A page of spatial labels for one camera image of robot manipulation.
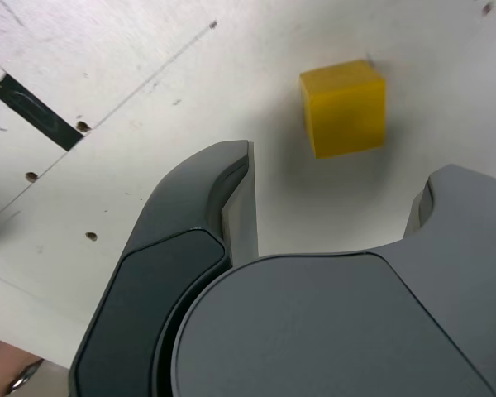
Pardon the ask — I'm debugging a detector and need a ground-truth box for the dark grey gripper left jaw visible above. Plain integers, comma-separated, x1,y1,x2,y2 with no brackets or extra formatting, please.
68,139,260,397

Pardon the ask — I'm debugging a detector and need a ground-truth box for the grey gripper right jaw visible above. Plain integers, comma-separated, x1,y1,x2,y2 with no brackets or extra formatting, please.
169,164,496,397

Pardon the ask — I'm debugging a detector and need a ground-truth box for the yellow cube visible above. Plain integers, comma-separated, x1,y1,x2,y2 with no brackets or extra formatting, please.
299,59,388,160

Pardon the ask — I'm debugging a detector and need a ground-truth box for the person's hand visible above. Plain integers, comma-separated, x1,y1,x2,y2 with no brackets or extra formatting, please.
0,330,46,397

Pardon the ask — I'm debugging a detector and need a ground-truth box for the black tape strip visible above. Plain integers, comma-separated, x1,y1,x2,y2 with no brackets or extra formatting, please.
0,48,85,152

